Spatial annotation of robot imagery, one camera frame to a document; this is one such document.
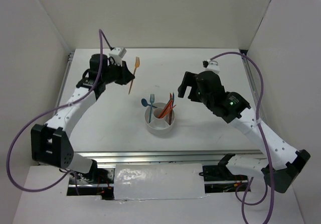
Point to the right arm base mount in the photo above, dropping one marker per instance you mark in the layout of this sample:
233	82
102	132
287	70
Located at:
219	179

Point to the orange-yellow plastic fork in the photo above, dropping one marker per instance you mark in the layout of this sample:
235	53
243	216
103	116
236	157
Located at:
137	64

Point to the teal plastic fork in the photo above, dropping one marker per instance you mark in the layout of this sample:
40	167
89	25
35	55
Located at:
151	100

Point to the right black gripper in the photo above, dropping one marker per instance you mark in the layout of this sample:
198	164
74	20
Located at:
189	79

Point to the orange plastic knife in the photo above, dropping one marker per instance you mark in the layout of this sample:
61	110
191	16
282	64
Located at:
170	105

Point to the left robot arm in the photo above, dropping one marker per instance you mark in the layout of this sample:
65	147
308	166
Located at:
50	142

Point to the white divided round container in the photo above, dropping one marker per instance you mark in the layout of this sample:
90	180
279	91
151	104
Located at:
158	126

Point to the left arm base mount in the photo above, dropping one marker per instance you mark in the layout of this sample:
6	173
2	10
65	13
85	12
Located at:
100	183

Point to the dark blue plastic spoon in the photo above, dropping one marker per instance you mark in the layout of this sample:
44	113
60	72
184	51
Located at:
146	104

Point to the dark blue plastic knife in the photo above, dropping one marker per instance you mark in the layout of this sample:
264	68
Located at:
171	111

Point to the white foam board cover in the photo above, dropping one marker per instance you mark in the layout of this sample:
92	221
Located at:
158	181

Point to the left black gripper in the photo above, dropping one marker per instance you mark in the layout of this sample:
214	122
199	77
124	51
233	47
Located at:
126	76

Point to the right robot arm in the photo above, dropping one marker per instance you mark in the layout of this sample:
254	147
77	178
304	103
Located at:
283	162

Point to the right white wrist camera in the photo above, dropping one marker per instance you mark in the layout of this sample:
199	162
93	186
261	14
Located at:
211	65

